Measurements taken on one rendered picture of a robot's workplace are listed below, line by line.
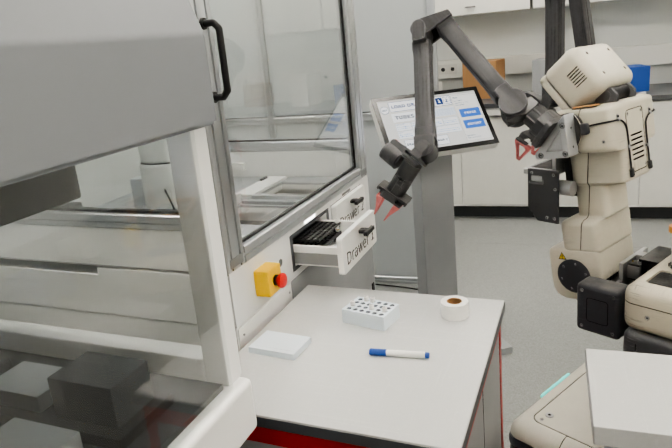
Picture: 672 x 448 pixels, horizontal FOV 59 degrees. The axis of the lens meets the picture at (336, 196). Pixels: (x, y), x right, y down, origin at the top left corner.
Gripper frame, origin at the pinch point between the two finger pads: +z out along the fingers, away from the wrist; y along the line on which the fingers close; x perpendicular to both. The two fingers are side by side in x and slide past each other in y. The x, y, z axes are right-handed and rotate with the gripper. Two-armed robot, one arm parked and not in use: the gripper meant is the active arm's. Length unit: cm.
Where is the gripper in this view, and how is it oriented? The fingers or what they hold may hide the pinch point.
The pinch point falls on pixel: (380, 215)
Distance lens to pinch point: 181.3
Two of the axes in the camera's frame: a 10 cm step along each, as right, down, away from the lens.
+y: -8.1, -5.6, 1.7
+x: -3.7, 2.7, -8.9
